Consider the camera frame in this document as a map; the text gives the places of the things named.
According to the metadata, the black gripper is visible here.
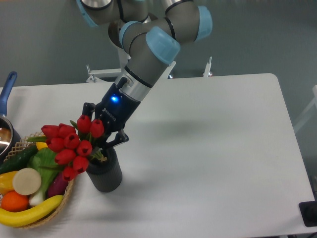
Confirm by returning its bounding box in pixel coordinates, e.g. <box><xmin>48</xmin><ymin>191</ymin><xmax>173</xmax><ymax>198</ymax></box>
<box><xmin>82</xmin><ymin>83</ymin><xmax>141</xmax><ymax>150</ymax></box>

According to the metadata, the red tulip bouquet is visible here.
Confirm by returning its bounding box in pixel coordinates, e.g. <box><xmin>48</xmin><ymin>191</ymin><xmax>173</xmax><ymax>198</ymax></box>
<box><xmin>27</xmin><ymin>115</ymin><xmax>108</xmax><ymax>181</ymax></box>

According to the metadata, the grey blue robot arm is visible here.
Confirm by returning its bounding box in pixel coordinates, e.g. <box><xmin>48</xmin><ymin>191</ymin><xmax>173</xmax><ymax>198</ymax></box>
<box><xmin>77</xmin><ymin>0</ymin><xmax>212</xmax><ymax>149</ymax></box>

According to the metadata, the dark grey ribbed vase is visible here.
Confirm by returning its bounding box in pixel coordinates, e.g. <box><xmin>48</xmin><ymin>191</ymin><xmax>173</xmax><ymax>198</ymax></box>
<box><xmin>86</xmin><ymin>147</ymin><xmax>122</xmax><ymax>193</ymax></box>

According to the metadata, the yellow squash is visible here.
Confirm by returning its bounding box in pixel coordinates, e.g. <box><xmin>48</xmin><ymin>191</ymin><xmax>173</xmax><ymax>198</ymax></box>
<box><xmin>36</xmin><ymin>142</ymin><xmax>48</xmax><ymax>151</ymax></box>

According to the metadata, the green bok choy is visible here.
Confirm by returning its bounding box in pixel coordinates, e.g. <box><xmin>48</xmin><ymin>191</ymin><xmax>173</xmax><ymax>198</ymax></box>
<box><xmin>27</xmin><ymin>148</ymin><xmax>60</xmax><ymax>207</ymax></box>

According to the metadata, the purple sweet potato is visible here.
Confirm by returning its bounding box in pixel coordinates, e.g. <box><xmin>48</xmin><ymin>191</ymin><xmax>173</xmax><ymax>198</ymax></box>
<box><xmin>47</xmin><ymin>173</ymin><xmax>68</xmax><ymax>198</ymax></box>

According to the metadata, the woven wicker basket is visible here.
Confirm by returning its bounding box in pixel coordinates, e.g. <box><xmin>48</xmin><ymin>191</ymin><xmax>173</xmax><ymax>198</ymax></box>
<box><xmin>0</xmin><ymin>134</ymin><xmax>74</xmax><ymax>229</ymax></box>

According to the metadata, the green cucumber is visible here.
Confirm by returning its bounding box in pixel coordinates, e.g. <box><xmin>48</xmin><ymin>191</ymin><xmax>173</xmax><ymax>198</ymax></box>
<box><xmin>0</xmin><ymin>145</ymin><xmax>38</xmax><ymax>174</ymax></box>

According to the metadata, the beige round disc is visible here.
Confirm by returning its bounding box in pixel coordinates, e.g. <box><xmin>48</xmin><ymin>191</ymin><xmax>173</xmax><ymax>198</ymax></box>
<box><xmin>12</xmin><ymin>168</ymin><xmax>42</xmax><ymax>195</ymax></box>

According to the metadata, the yellow bell pepper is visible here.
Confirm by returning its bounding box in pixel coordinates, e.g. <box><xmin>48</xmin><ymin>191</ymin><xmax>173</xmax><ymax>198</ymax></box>
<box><xmin>0</xmin><ymin>171</ymin><xmax>17</xmax><ymax>195</ymax></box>

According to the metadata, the orange fruit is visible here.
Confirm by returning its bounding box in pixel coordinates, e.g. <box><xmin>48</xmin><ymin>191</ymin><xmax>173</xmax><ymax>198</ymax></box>
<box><xmin>0</xmin><ymin>191</ymin><xmax>29</xmax><ymax>212</ymax></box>

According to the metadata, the yellow banana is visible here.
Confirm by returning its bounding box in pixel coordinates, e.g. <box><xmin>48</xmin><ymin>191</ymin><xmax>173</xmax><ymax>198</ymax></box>
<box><xmin>0</xmin><ymin>195</ymin><xmax>63</xmax><ymax>228</ymax></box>

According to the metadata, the black device at table edge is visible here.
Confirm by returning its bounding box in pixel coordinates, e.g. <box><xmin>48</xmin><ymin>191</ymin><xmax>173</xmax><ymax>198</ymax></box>
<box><xmin>299</xmin><ymin>201</ymin><xmax>317</xmax><ymax>227</ymax></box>

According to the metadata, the blue handled saucepan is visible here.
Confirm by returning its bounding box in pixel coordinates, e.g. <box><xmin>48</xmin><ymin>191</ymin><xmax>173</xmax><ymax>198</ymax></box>
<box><xmin>0</xmin><ymin>71</ymin><xmax>21</xmax><ymax>164</ymax></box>

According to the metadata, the white frame at right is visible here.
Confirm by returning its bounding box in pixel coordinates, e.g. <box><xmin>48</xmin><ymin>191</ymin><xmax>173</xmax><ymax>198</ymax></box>
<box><xmin>293</xmin><ymin>85</ymin><xmax>317</xmax><ymax>133</ymax></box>

